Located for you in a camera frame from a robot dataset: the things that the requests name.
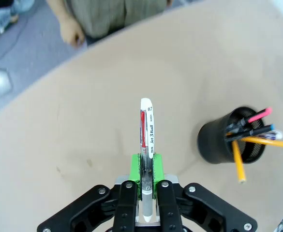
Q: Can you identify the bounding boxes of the clear blue ballpoint pen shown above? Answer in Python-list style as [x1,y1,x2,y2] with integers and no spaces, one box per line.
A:
[256,130,283,141]

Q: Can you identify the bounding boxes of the short yellow pencil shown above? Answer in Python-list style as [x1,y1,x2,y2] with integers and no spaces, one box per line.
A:
[231,140,248,184]

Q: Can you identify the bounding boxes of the black pen with pink end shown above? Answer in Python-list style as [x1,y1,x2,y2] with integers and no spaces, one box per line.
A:
[227,106,273,131]

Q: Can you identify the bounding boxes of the black pen with blue cap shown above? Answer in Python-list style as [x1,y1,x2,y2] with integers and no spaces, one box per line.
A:
[225,123,276,141]

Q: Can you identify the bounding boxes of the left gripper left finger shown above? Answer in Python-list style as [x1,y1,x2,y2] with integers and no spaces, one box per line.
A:
[36,153,142,232]

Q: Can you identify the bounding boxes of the long yellow pencil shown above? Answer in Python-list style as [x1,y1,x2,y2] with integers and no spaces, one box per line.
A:
[239,136,283,150]

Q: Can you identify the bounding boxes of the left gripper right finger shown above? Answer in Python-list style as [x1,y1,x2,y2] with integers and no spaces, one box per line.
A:
[152,153,258,232]

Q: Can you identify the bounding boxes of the person's right hand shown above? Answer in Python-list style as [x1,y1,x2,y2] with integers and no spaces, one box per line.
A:
[58,16,87,50]

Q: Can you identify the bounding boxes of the white multicolour ballpoint pen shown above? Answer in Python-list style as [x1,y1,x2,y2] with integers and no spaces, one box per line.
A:
[140,97,155,223]

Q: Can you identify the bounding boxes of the person in olive shirt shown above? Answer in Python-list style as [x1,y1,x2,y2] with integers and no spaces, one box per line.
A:
[46,0,174,46]

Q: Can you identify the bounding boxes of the black mesh pen holder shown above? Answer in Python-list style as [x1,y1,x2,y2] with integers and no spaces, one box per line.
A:
[197,105,268,165]

